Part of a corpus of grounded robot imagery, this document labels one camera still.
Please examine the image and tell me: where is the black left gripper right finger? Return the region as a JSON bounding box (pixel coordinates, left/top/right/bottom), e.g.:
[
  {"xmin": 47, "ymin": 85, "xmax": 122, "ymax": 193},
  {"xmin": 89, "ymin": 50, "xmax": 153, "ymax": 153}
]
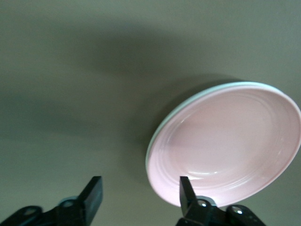
[{"xmin": 177, "ymin": 176, "xmax": 227, "ymax": 226}]

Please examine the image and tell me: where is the brown table cloth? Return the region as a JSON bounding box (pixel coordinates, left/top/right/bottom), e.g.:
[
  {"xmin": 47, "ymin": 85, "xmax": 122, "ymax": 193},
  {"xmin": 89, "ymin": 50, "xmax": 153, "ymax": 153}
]
[{"xmin": 0, "ymin": 0, "xmax": 301, "ymax": 226}]

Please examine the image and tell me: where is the pink plate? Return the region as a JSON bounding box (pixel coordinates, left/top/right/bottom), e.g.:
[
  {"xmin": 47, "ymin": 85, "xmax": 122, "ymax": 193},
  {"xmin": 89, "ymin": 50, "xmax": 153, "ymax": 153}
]
[{"xmin": 147, "ymin": 85, "xmax": 301, "ymax": 208}]

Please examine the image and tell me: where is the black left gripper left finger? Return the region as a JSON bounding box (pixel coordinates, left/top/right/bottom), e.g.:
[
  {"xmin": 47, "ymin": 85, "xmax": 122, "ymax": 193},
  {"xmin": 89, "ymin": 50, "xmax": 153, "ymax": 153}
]
[{"xmin": 48, "ymin": 176, "xmax": 104, "ymax": 226}]

